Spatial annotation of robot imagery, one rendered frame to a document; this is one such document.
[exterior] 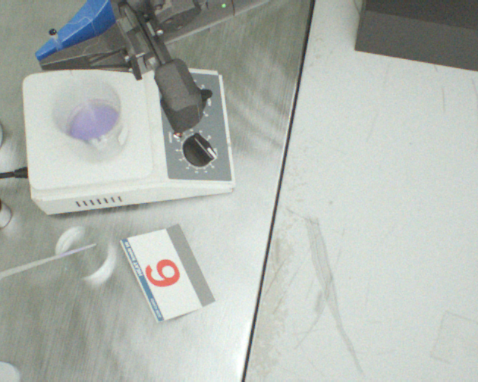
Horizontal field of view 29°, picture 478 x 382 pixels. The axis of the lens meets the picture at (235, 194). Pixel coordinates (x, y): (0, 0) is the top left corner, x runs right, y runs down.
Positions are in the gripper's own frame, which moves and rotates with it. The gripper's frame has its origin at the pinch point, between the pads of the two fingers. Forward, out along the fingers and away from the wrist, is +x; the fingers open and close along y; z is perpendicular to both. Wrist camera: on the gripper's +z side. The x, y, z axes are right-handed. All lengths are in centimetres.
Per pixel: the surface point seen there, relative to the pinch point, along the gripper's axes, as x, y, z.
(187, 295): 0.4, 17.7, -24.9
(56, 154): 6.1, 1.2, -17.4
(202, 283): -1.6, 17.2, -25.7
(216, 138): -9.1, 4.7, -22.5
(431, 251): -24.2, 24.1, -26.0
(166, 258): 0.6, 13.3, -24.7
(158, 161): -2.6, 5.4, -19.3
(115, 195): 2.6, 6.3, -20.6
